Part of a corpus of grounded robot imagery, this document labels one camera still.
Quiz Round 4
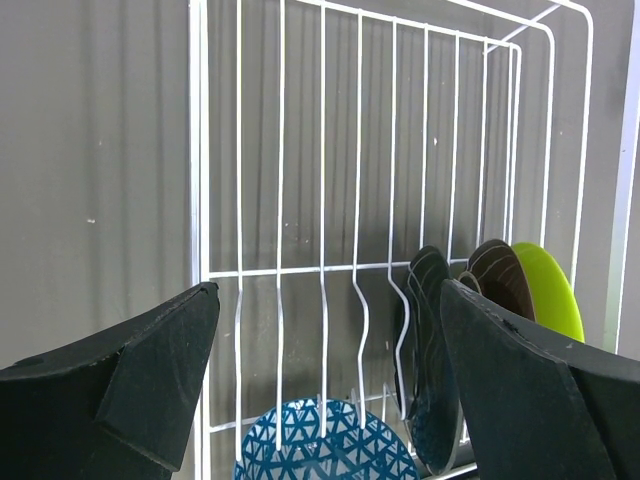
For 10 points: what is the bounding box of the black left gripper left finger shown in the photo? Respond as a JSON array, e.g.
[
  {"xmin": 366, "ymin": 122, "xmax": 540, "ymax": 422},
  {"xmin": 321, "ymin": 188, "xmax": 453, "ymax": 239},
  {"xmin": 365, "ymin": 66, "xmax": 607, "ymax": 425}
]
[{"xmin": 1, "ymin": 282, "xmax": 220, "ymax": 479}]

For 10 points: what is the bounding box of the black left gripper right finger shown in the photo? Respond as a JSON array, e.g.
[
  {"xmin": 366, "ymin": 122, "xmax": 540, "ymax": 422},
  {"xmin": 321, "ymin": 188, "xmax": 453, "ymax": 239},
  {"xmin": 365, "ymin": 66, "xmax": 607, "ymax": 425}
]
[{"xmin": 441, "ymin": 280, "xmax": 639, "ymax": 479}]

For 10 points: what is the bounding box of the lime green plate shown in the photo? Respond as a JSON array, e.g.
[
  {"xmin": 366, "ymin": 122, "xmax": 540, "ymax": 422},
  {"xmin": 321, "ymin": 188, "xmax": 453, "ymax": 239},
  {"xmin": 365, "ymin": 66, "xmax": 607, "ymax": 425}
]
[{"xmin": 512, "ymin": 242, "xmax": 585, "ymax": 343}]

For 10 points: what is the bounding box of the dark red plate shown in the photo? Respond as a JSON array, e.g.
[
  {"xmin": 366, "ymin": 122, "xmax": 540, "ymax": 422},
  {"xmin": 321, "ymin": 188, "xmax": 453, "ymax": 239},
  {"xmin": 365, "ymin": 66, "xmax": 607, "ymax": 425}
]
[{"xmin": 458, "ymin": 239, "xmax": 536, "ymax": 322}]

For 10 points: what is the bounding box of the black plate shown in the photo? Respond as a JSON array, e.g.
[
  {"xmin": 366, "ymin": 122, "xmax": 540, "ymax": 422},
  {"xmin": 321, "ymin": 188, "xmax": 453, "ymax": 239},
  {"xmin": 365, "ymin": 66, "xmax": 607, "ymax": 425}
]
[{"xmin": 393, "ymin": 245, "xmax": 462, "ymax": 475}]

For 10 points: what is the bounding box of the red patterned white bowl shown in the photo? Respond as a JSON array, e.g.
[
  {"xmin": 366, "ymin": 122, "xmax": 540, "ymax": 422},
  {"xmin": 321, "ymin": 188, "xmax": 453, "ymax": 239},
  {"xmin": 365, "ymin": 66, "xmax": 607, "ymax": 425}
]
[{"xmin": 233, "ymin": 398, "xmax": 419, "ymax": 479}]

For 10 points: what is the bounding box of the white wire dish rack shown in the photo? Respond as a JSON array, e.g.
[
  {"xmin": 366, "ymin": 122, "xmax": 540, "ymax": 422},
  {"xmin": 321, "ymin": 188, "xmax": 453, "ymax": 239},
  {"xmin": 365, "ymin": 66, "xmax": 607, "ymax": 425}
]
[{"xmin": 189, "ymin": 1, "xmax": 596, "ymax": 479}]

